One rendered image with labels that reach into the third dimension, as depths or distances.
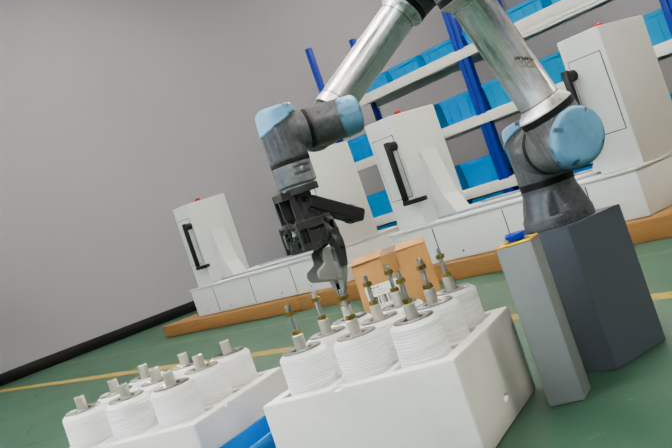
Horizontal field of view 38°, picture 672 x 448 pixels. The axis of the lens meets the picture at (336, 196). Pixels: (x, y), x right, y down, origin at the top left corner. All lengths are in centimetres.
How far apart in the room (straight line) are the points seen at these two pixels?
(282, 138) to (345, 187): 349
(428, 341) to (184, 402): 54
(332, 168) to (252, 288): 100
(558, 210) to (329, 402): 63
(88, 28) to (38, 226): 185
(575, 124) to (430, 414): 62
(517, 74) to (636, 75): 196
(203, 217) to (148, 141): 256
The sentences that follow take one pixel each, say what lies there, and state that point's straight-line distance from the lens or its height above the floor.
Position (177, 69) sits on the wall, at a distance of 915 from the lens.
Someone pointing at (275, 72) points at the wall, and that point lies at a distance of 969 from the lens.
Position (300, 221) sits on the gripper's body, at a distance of 175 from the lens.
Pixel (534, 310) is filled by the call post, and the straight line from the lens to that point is 185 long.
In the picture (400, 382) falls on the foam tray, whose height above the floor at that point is 16.
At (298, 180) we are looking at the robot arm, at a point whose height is 55.
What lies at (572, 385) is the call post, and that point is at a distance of 188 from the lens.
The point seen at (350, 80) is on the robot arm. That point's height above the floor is 71.
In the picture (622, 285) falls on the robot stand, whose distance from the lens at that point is 207.
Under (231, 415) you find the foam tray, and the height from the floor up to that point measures 15.
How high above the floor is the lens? 49
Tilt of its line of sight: level
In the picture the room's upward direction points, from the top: 19 degrees counter-clockwise
